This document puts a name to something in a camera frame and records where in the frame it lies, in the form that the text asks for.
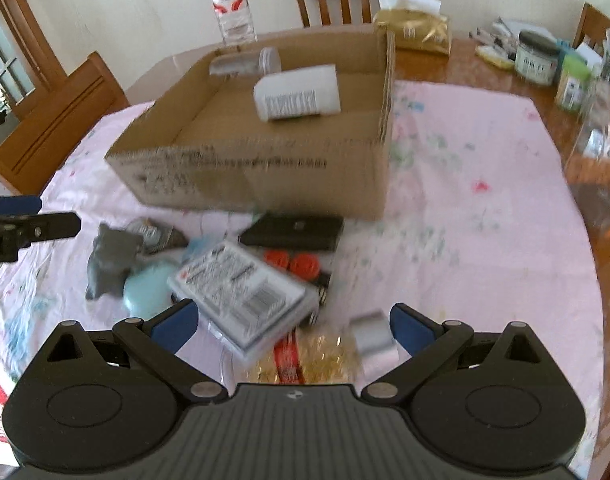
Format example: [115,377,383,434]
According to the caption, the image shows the light blue earbud case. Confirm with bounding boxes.
[122,260,179,320]

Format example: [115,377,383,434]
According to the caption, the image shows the gold capsule bottle silver cap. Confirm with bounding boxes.
[244,310,402,386]

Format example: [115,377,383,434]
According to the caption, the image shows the black toy train blue cube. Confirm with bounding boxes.
[263,249,332,307]

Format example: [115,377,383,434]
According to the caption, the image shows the black box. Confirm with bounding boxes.
[239,214,344,252]

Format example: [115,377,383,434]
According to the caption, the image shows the white plastic bottle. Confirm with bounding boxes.
[253,64,342,122]

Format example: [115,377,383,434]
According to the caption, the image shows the clear plastic jar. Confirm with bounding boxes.
[209,47,282,77]

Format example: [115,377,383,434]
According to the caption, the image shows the wooden chair at left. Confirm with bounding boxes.
[0,52,128,195]

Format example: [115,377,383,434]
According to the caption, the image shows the pink floral tablecloth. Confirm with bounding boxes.
[0,81,604,477]

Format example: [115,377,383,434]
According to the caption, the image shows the large clear jar black lid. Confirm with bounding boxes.
[564,77,610,238]

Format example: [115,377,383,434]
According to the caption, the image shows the cardboard box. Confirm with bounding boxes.
[105,26,395,221]

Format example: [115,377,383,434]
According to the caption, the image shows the clear water bottle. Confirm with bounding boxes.
[211,0,257,47]

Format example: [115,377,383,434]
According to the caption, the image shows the small glass jar black lid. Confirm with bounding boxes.
[514,30,560,87]

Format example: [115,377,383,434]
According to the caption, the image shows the stack of papers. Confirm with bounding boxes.
[468,16,557,49]

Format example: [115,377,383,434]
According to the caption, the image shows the green lid container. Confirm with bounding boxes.
[555,54,592,113]

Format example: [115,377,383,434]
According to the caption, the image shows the gold tissue pack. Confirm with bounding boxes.
[372,0,453,56]

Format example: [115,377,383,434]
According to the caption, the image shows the wooden chair far right corner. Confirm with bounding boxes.
[571,2,610,54]

